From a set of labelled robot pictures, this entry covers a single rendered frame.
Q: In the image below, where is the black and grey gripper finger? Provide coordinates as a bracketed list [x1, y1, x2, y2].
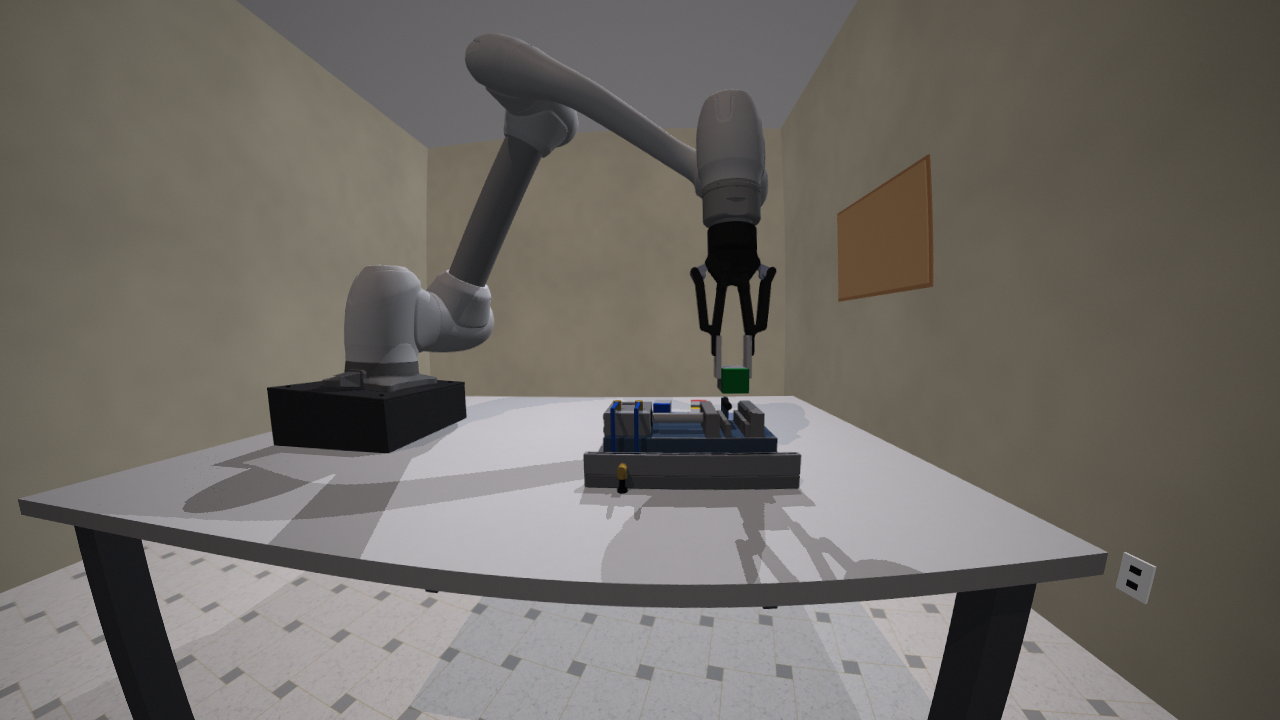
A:
[690, 261, 730, 379]
[737, 261, 776, 378]

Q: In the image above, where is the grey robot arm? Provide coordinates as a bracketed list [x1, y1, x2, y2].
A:
[323, 33, 768, 392]

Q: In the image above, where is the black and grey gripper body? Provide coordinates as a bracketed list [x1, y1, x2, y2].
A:
[705, 222, 760, 287]

